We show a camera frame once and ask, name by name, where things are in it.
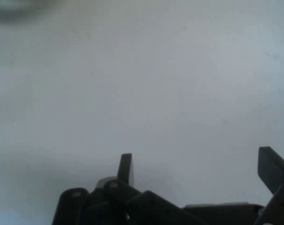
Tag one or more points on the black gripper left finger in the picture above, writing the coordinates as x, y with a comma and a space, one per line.
113, 199

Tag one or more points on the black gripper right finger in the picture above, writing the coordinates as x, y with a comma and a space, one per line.
272, 173

